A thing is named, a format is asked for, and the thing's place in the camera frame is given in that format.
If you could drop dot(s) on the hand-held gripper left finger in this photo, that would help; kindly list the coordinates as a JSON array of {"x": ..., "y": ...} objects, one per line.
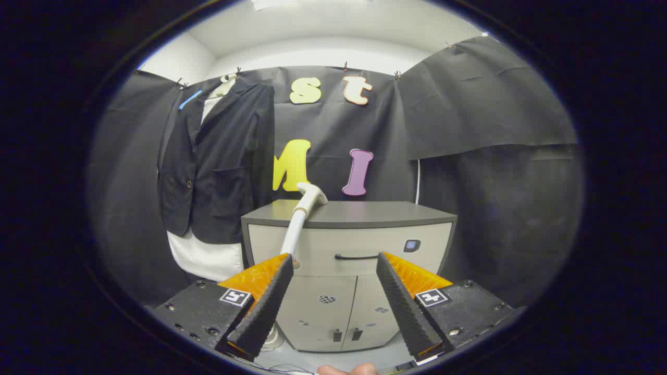
[{"x": 268, "y": 307}]

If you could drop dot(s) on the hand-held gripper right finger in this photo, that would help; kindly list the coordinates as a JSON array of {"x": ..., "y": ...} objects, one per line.
[{"x": 404, "y": 307}]

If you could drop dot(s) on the white garment steamer base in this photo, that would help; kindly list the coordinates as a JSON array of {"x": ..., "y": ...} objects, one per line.
[{"x": 273, "y": 338}]

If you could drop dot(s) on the white garment steamer head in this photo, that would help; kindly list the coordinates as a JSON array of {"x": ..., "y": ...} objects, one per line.
[{"x": 311, "y": 195}]

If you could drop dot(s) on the black suit jacket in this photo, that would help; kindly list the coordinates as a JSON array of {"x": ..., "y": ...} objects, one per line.
[{"x": 224, "y": 166}]

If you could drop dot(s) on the cream clothes hanger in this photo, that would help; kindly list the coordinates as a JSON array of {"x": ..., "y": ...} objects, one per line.
[{"x": 226, "y": 86}]

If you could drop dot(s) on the small blue-lit cabinet lock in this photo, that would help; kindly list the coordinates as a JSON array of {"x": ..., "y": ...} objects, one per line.
[{"x": 411, "y": 245}]

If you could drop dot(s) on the grey cabinet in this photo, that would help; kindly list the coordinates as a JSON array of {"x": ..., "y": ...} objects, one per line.
[{"x": 365, "y": 213}]

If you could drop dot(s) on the black backdrop cloth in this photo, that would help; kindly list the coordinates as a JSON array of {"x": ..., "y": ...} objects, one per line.
[{"x": 469, "y": 104}]

